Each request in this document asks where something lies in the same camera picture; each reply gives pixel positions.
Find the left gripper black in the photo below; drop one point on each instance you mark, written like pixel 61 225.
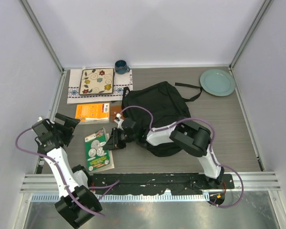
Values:
pixel 70 123

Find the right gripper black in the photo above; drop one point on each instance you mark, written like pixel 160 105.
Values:
pixel 113 142

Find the orange paperback book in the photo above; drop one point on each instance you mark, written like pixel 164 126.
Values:
pixel 93 113

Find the green white book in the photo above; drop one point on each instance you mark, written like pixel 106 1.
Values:
pixel 97 158

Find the black student backpack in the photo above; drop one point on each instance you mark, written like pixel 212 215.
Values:
pixel 156 106

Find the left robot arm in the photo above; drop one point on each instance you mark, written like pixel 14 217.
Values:
pixel 76 204

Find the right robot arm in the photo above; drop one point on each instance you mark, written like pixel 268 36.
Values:
pixel 186 134

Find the brown leather wallet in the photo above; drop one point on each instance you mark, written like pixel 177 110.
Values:
pixel 114 110

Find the floral square trivet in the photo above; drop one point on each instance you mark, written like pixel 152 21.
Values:
pixel 96 81

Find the white embroidered cloth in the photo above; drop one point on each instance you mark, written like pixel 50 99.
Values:
pixel 120 81

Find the dark blue mug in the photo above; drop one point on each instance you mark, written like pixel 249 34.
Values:
pixel 121 67

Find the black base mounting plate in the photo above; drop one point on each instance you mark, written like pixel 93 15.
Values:
pixel 150 184

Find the light teal plate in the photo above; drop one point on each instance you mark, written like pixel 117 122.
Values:
pixel 217 82

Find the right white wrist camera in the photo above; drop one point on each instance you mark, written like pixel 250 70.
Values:
pixel 119 120

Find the white slotted cable duct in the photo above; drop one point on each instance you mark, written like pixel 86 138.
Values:
pixel 166 197

